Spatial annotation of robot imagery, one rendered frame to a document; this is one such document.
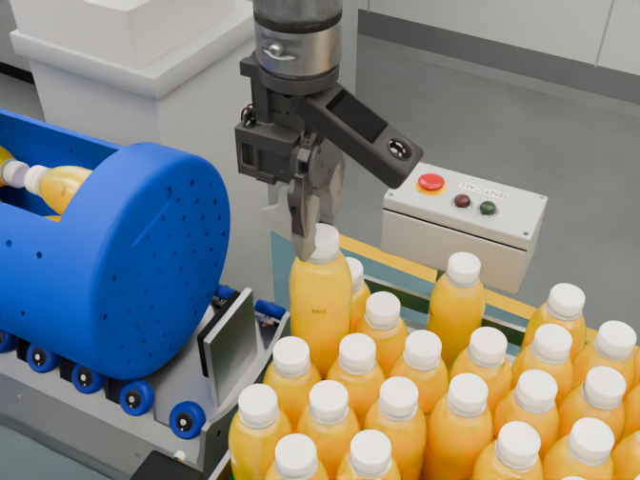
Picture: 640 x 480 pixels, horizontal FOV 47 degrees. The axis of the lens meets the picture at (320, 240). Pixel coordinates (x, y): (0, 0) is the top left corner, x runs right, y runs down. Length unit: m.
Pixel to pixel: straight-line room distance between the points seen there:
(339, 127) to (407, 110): 2.71
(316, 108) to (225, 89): 0.73
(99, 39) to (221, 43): 0.21
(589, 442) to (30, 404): 0.72
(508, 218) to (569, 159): 2.19
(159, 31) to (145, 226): 0.47
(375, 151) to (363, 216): 2.07
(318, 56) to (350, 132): 0.07
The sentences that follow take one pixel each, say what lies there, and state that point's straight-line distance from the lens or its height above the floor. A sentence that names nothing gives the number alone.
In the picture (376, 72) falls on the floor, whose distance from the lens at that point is 3.63.
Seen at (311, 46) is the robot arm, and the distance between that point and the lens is 0.61.
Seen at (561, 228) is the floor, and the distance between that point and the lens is 2.79.
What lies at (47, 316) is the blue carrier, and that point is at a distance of 0.85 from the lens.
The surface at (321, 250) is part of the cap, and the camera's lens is 0.75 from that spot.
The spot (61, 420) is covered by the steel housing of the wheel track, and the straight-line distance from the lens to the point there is 1.07.
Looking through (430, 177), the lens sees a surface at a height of 1.11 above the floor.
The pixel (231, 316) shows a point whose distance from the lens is 0.89.
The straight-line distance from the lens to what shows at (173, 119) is 1.26.
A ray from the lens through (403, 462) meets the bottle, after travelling 0.80.
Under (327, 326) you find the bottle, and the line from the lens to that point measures 0.81.
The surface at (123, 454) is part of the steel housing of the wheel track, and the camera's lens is 1.02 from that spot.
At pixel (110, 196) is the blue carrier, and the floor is 1.23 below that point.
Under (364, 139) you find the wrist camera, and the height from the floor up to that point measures 1.35.
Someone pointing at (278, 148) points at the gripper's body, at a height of 1.33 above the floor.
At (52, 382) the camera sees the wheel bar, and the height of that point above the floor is 0.93.
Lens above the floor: 1.70
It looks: 41 degrees down
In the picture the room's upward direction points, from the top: straight up
